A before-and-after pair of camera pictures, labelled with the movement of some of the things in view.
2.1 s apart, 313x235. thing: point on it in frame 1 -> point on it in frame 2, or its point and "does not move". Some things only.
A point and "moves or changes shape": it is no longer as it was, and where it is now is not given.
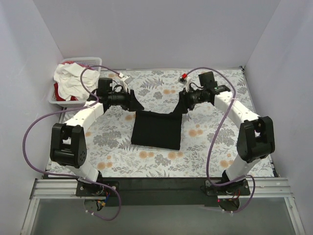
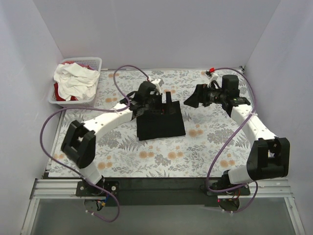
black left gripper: x=130 y=99 -> x=159 y=103
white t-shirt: x=67 y=76 does not move
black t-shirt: x=158 y=129 moves or changes shape
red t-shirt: x=57 y=93 does not move
